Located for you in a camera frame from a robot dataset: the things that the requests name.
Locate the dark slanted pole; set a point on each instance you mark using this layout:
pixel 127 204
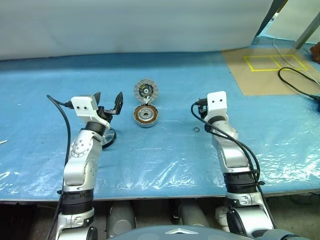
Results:
pixel 269 15

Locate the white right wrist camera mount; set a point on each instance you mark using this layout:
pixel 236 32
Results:
pixel 217 105

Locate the small metal pin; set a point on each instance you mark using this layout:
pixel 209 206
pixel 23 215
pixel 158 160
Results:
pixel 3 142

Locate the white panel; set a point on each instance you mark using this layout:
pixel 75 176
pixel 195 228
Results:
pixel 290 20

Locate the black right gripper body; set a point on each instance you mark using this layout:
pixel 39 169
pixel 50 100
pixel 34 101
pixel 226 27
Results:
pixel 203 110

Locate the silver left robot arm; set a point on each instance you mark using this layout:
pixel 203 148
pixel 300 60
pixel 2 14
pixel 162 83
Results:
pixel 80 160

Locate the grey rounded cylinder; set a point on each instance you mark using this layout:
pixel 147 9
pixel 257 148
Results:
pixel 192 215
pixel 121 217

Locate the white foam backdrop sheet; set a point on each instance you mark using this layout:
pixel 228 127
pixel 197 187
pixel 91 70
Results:
pixel 125 25

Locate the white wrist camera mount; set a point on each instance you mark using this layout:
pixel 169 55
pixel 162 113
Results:
pixel 217 105
pixel 83 106

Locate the white lumpy object under table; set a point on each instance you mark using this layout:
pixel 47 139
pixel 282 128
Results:
pixel 221 217

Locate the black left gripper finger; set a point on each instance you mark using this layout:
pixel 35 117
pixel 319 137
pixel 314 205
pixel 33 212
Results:
pixel 98 100
pixel 119 103

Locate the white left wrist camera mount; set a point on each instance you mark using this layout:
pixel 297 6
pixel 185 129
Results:
pixel 83 106

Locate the motor stator housing copper windings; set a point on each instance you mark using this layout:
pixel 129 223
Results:
pixel 140 116

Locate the blue plastic table sheet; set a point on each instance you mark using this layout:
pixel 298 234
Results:
pixel 160 162

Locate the ribbed motor end cover disc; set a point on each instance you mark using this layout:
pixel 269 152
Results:
pixel 152 87

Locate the grey robot torso cover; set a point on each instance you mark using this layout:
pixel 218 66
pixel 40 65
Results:
pixel 175 233

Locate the brown object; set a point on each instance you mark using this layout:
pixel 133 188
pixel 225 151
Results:
pixel 316 52

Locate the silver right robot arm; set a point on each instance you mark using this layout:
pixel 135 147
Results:
pixel 232 155

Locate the brown cardboard sheet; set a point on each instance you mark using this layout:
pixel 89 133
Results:
pixel 250 80

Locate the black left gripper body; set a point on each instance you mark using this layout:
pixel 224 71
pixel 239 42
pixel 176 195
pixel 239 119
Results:
pixel 103 112

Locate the silver motor rotor black rim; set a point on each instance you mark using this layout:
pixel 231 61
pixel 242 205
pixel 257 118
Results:
pixel 110 136

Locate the grey metal leg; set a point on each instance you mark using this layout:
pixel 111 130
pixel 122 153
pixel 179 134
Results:
pixel 306 32

